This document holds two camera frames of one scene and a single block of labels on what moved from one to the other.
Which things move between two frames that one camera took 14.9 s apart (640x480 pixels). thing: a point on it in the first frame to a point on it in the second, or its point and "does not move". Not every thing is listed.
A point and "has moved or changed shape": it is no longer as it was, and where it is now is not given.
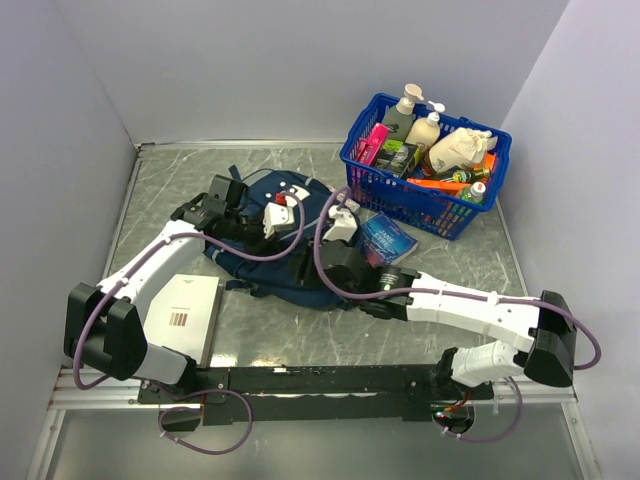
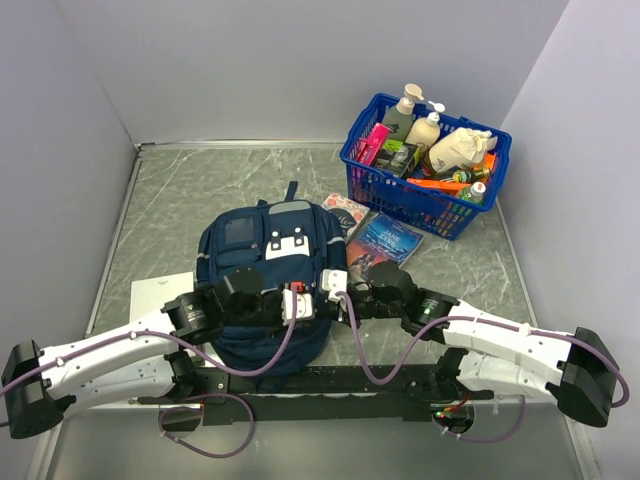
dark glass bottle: [463, 176] does not move
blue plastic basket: [418, 168] does not move
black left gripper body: [244, 229] to [265, 311]
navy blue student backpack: [281, 280] has moved or changed shape
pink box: [372, 144] does not move
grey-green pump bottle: [399, 119] does not move
